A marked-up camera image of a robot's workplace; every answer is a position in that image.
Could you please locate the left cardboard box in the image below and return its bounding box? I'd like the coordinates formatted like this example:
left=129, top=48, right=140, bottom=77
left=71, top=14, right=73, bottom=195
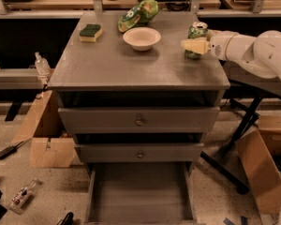
left=12, top=90, right=81, bottom=168

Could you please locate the green yellow sponge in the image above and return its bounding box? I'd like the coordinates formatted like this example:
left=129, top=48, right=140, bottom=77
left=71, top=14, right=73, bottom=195
left=79, top=24, right=102, bottom=42

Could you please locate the middle grey drawer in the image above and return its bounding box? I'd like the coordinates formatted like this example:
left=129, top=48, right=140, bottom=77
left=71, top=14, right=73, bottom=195
left=75, top=143, right=203, bottom=163

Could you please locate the black power adapter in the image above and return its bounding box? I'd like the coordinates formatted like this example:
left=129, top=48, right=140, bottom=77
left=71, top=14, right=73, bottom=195
left=0, top=146, right=17, bottom=160

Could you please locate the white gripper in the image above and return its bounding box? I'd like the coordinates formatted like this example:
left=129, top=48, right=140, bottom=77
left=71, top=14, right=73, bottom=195
left=181, top=29, right=238, bottom=61

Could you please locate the open bottom grey drawer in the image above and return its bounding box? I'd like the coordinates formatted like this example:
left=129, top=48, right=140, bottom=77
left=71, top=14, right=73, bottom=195
left=84, top=162, right=197, bottom=225

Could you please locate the green chip bag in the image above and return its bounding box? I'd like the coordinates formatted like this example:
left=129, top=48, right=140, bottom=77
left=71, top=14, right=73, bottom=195
left=118, top=0, right=159, bottom=33

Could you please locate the clear bottle on floor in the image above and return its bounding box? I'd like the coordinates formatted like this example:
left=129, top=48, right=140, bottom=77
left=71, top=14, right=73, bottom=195
left=8, top=178, right=41, bottom=214

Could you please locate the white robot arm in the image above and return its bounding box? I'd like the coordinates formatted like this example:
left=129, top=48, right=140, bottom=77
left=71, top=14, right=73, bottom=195
left=181, top=30, right=281, bottom=81

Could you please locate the cardboard box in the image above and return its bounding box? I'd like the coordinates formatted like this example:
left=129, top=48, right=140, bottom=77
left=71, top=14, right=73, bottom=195
left=12, top=90, right=81, bottom=168
left=236, top=115, right=281, bottom=214

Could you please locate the white ceramic bowl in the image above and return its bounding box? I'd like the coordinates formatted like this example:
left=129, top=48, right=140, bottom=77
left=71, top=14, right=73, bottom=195
left=123, top=27, right=161, bottom=52

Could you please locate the clear bottle on shelf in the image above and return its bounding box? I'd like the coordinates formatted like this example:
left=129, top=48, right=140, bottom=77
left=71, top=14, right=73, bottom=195
left=35, top=52, right=50, bottom=76

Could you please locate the right cardboard box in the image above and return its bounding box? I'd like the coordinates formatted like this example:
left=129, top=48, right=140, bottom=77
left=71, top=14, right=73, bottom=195
left=236, top=115, right=281, bottom=214

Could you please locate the grey drawer cabinet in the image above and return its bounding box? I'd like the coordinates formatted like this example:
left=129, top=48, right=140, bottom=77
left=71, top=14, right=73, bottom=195
left=47, top=10, right=231, bottom=225

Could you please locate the black folding side table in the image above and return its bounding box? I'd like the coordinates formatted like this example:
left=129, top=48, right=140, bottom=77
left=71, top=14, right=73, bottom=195
left=200, top=62, right=281, bottom=194

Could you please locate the top grey drawer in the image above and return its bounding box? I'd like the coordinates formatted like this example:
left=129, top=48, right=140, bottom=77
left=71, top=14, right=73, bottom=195
left=58, top=107, right=219, bottom=134

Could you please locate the green soda can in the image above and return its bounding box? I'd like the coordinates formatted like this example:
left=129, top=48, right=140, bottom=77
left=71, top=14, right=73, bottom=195
left=185, top=22, right=208, bottom=60

